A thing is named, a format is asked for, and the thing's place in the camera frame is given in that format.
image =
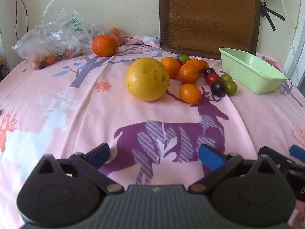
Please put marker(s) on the dark purple cherry tomato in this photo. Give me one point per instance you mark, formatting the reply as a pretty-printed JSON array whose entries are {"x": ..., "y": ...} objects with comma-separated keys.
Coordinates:
[
  {"x": 218, "y": 88},
  {"x": 209, "y": 71}
]

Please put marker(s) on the brown woven seat mat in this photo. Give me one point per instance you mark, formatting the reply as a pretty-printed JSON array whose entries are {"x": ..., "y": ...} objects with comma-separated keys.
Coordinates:
[{"x": 209, "y": 16}]

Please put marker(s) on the red cherry tomato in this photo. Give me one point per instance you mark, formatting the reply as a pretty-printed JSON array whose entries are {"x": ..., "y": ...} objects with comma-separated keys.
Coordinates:
[
  {"x": 212, "y": 79},
  {"x": 180, "y": 62}
]

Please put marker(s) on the small orange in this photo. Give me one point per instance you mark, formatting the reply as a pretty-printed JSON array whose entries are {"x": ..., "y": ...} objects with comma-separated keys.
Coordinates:
[
  {"x": 195, "y": 63},
  {"x": 115, "y": 31},
  {"x": 50, "y": 59},
  {"x": 205, "y": 64},
  {"x": 118, "y": 40},
  {"x": 190, "y": 93},
  {"x": 169, "y": 66},
  {"x": 188, "y": 73}
]

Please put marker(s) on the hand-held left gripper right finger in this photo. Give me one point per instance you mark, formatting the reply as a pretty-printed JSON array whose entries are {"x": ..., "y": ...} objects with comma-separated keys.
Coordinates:
[{"x": 209, "y": 157}]

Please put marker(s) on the white window frame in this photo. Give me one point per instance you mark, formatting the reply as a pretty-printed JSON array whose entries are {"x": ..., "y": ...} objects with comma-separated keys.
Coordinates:
[{"x": 299, "y": 59}]

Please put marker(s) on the large orange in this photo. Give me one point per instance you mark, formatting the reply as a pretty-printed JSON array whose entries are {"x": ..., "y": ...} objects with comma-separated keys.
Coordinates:
[{"x": 104, "y": 45}]

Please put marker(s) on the pink printed blanket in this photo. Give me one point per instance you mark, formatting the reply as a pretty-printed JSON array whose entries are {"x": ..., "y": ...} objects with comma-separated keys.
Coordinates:
[{"x": 71, "y": 112}]

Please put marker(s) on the green cherry tomato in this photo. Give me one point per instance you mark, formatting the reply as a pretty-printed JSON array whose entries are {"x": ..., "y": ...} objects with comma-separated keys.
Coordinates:
[
  {"x": 184, "y": 58},
  {"x": 230, "y": 87},
  {"x": 226, "y": 77}
]

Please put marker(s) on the clear plastic bag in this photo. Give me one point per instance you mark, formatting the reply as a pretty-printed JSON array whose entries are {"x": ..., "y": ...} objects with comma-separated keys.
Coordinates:
[{"x": 54, "y": 35}]

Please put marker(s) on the light green plastic basket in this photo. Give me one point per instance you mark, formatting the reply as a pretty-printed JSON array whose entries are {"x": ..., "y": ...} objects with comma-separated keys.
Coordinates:
[{"x": 252, "y": 76}]

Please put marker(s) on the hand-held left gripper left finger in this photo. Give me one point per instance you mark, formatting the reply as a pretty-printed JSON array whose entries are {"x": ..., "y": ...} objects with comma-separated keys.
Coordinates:
[{"x": 99, "y": 156}]

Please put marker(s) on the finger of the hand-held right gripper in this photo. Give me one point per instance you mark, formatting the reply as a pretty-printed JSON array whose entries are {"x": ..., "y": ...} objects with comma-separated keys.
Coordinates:
[
  {"x": 296, "y": 152},
  {"x": 274, "y": 155}
]

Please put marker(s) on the yellow grapefruit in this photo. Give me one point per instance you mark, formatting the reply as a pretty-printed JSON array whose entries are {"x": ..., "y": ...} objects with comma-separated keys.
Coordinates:
[{"x": 147, "y": 79}]

